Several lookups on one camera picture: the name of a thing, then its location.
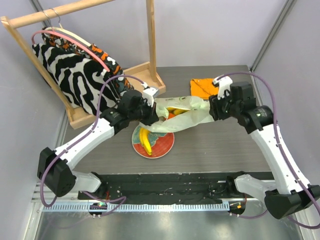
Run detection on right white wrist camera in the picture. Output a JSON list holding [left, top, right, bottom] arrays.
[[212, 76, 233, 100]]

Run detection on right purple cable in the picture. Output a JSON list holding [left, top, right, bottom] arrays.
[[213, 71, 320, 230]]

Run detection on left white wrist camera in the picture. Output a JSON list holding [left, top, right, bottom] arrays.
[[141, 82, 160, 107]]

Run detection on pink clothes hanger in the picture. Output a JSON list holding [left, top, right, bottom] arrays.
[[31, 30, 110, 72]]

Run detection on orange folded cloth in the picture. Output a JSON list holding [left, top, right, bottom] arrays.
[[190, 78, 219, 100]]

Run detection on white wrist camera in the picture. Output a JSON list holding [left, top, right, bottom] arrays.
[[141, 82, 160, 107], [212, 76, 233, 100]]

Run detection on cream clothes hanger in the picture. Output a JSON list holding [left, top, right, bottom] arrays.
[[42, 27, 91, 50]]

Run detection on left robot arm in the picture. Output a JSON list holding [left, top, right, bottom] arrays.
[[37, 87, 159, 200]]

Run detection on wooden clothes rack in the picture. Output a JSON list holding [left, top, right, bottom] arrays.
[[0, 0, 167, 130]]

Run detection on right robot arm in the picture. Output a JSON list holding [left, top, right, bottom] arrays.
[[209, 77, 320, 220]]

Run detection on purple cable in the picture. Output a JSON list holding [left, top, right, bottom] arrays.
[[39, 74, 148, 217], [213, 71, 320, 230]]

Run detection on zebra print garment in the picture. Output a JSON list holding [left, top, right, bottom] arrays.
[[32, 43, 120, 115]]

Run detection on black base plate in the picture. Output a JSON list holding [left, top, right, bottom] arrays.
[[77, 171, 276, 205]]

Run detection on pale yellow plastic bag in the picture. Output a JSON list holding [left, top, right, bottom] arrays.
[[139, 96, 215, 133]]

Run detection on slotted cable duct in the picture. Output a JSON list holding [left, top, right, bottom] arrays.
[[42, 201, 230, 213]]

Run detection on fake orange fruit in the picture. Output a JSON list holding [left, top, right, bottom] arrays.
[[167, 112, 176, 120]]

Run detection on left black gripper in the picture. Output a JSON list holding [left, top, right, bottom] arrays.
[[128, 98, 159, 126]]

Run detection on aluminium frame rail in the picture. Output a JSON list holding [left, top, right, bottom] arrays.
[[29, 0, 52, 28]]

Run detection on orange patterned garment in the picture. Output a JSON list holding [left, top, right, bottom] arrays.
[[41, 33, 134, 98]]

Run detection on red and teal plate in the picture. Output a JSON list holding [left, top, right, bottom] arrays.
[[131, 125, 175, 159]]

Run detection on fake yellow bananas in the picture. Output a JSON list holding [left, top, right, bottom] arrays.
[[139, 127, 152, 156], [166, 107, 189, 116]]

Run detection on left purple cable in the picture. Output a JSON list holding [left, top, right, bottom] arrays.
[[39, 74, 148, 217]]

